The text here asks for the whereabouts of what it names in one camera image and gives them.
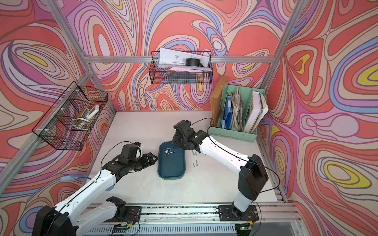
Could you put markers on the white paper sheets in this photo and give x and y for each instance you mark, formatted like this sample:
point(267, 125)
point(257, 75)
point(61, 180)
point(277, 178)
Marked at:
point(175, 60)

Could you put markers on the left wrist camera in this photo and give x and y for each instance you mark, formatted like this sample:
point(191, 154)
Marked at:
point(130, 152)

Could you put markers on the black wire basket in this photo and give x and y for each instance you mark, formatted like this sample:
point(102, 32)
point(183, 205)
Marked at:
point(57, 129)
point(167, 76)

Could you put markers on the black tape roll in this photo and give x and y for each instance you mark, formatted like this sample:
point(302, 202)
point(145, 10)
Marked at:
point(194, 62)

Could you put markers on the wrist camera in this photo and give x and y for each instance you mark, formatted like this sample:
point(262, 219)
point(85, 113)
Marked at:
point(130, 152)
point(183, 127)

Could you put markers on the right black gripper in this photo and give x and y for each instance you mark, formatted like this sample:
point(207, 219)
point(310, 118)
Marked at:
point(175, 140)

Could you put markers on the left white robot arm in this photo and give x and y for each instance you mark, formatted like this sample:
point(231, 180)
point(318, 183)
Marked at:
point(68, 217)

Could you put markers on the white book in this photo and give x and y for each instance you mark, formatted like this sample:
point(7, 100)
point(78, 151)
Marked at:
point(257, 110)

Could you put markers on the brown folder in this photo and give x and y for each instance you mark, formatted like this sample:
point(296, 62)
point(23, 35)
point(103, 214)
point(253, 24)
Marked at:
point(215, 100)

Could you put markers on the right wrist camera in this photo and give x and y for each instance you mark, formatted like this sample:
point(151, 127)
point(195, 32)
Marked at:
point(183, 127)

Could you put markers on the stack of magazines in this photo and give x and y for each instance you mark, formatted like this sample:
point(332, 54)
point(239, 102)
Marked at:
point(237, 108)

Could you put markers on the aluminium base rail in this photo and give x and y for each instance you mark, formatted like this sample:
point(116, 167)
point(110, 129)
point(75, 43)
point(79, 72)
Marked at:
point(214, 219)

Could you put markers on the teal plastic storage tray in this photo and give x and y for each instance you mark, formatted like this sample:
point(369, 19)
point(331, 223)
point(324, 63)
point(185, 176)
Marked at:
point(171, 162)

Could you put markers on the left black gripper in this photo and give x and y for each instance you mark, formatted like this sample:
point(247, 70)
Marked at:
point(150, 161)

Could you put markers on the green file organizer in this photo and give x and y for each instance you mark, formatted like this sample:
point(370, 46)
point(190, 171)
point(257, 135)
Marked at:
point(246, 94)

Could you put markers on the blue folder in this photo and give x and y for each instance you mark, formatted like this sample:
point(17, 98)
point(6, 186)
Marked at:
point(227, 114)

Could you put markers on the black wire basket left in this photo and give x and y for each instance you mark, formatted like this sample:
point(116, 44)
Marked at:
point(57, 129)

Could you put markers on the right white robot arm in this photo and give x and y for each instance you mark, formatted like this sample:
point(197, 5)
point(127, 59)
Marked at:
point(252, 174)

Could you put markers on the black wire basket back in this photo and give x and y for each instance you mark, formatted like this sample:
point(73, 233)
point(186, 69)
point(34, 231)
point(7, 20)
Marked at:
point(167, 76)

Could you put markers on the tape rolls in basket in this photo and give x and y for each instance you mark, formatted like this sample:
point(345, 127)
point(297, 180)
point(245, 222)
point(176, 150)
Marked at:
point(83, 120)

